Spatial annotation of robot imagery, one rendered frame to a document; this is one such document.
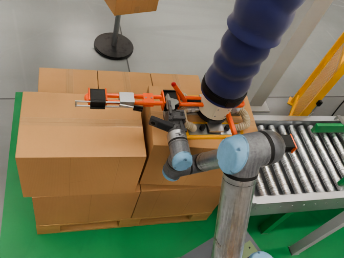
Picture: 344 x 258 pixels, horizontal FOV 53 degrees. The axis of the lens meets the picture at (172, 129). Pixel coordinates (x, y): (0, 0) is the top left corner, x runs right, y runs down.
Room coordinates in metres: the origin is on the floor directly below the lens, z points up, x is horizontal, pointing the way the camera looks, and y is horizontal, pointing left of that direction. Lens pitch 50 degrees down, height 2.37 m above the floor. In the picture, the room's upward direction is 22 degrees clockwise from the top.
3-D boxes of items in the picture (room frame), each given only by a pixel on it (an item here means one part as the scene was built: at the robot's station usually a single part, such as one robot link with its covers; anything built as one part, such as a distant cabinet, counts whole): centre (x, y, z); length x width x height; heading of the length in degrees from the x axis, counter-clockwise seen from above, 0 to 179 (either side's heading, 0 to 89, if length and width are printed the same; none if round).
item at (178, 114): (1.07, 0.00, 1.14); 0.12 x 0.09 x 0.08; 28
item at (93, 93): (1.03, 0.38, 1.14); 0.08 x 0.07 x 0.05; 117
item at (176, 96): (1.19, 0.06, 1.14); 0.10 x 0.08 x 0.06; 27
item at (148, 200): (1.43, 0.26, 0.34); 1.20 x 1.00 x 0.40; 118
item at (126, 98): (1.09, 0.25, 1.13); 0.07 x 0.07 x 0.04; 27
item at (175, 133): (0.99, -0.04, 1.14); 0.09 x 0.05 x 0.10; 118
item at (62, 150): (1.01, 0.42, 0.74); 0.60 x 0.40 x 0.40; 117
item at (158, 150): (1.29, -0.14, 0.81); 0.60 x 0.40 x 0.40; 113
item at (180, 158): (0.91, -0.08, 1.13); 0.12 x 0.09 x 0.10; 28
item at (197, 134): (1.22, -0.20, 1.04); 0.34 x 0.10 x 0.05; 117
